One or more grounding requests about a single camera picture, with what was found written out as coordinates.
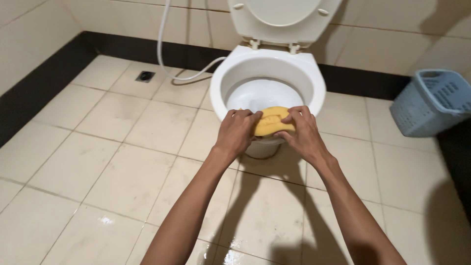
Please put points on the person's left hand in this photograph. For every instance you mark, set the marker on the person's left hand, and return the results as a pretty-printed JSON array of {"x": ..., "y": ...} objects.
[{"x": 235, "y": 130}]

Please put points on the person's right hand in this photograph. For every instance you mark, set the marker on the person's right hand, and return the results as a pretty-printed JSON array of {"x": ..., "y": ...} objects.
[{"x": 305, "y": 136}]

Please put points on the person's left fingers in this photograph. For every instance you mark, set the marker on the person's left fingers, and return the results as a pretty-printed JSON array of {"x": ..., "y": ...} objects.
[{"x": 247, "y": 115}]

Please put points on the yellow sponge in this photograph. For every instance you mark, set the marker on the yellow sponge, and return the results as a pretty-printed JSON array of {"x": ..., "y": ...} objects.
[{"x": 273, "y": 120}]

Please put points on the white toilet bowl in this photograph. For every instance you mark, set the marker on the white toilet bowl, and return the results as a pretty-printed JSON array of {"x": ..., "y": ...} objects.
[{"x": 266, "y": 92}]

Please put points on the white toilet seat lid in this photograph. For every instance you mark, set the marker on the white toilet seat lid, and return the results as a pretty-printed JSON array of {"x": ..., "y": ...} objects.
[{"x": 283, "y": 18}]

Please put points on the metal floor drain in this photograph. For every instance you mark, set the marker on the metal floor drain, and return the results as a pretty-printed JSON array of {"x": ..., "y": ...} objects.
[{"x": 145, "y": 76}]

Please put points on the blue plastic laundry basket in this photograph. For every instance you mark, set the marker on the blue plastic laundry basket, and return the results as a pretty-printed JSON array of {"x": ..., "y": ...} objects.
[{"x": 434, "y": 103}]

